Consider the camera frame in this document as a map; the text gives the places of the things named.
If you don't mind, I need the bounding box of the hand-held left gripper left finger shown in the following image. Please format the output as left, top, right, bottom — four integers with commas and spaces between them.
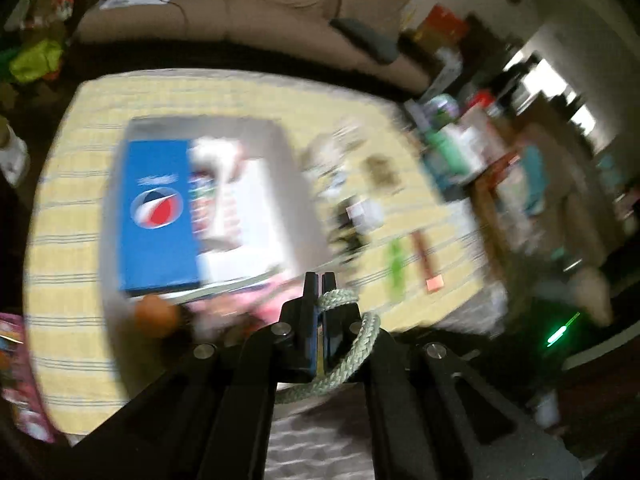
50, 272, 319, 480

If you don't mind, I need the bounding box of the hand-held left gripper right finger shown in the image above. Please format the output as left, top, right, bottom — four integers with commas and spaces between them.
322, 272, 584, 480

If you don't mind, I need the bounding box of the grey-green braided rope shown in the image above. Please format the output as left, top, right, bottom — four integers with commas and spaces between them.
274, 289, 382, 406

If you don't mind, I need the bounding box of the cardboard box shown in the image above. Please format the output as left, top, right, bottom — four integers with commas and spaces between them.
99, 116, 335, 313

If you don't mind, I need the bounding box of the yellow checked cloth desktop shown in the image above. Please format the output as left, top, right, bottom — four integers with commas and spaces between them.
22, 67, 507, 437

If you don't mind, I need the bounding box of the person's right hand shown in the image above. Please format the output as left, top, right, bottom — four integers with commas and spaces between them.
574, 265, 614, 327

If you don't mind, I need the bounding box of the green chili pepper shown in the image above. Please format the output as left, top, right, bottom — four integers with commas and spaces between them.
384, 238, 412, 302

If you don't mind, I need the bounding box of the white flat box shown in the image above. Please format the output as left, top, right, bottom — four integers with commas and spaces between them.
199, 159, 287, 283

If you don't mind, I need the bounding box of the brown stick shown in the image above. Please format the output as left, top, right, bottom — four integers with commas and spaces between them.
409, 229, 445, 295

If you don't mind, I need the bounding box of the wooden tray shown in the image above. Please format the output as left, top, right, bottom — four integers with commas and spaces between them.
469, 169, 517, 263

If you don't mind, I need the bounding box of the colourful sticker sheet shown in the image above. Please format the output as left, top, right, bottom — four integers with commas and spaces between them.
189, 170, 242, 242

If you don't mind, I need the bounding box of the orange ball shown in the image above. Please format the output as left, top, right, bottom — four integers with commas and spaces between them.
134, 293, 181, 339

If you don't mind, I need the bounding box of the blue flat box round logo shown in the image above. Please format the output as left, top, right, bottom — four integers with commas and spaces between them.
117, 140, 204, 297

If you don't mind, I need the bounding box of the white brush pink round head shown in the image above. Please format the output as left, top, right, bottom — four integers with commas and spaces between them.
189, 136, 247, 188

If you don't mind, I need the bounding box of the green white bottle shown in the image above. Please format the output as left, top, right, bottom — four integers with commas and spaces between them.
424, 121, 489, 177

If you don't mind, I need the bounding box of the dark grey cushion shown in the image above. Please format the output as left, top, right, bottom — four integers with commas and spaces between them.
330, 17, 399, 64

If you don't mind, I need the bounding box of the pink printed packet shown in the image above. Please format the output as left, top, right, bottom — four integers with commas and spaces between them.
0, 311, 54, 444

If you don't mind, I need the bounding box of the beige sofa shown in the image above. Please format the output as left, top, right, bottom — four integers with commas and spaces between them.
74, 0, 432, 92

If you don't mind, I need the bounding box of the red box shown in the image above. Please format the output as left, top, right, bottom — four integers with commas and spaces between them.
414, 4, 469, 50

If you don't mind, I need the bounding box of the white cup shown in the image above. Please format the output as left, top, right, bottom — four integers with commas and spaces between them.
0, 129, 29, 187

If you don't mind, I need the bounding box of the bright green cloth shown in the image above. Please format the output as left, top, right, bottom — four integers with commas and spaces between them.
9, 39, 64, 84

